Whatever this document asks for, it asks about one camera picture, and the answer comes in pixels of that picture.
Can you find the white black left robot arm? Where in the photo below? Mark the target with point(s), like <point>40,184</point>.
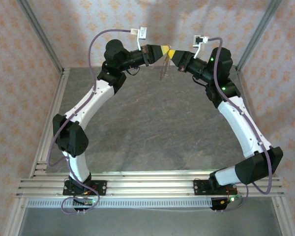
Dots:
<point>91,100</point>

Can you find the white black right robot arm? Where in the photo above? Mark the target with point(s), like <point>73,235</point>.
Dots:
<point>238,125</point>

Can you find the grey metal lower panel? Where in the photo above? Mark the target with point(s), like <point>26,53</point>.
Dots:
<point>150,223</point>

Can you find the aluminium frame post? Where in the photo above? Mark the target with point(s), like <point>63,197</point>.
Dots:
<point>258,32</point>
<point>39,32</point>

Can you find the aluminium table side rail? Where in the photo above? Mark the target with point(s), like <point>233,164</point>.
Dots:
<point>63,83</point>

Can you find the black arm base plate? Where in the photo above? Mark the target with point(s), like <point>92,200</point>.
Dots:
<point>199,188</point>
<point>102,188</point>

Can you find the aluminium rail beam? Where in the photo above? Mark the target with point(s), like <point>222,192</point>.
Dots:
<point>150,186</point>

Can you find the aluminium frame leg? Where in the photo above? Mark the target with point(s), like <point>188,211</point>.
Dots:
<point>13,221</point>
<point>287,226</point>

